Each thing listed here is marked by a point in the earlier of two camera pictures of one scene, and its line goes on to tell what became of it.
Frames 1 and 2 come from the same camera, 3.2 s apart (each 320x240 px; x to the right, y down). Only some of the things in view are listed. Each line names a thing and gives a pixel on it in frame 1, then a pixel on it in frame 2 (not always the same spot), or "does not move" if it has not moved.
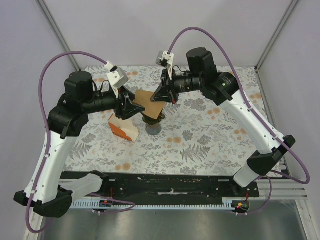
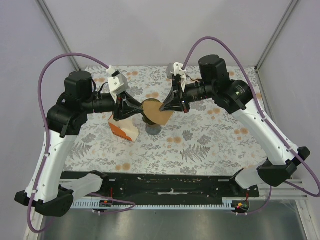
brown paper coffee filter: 152,109 -> 152,111
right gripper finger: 161,97 -> 171,107
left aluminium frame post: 45,11 does not move
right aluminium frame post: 289,11 does not move
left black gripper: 126,97 does not move
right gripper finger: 162,90 -> 170,98
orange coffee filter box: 123,129 does not move
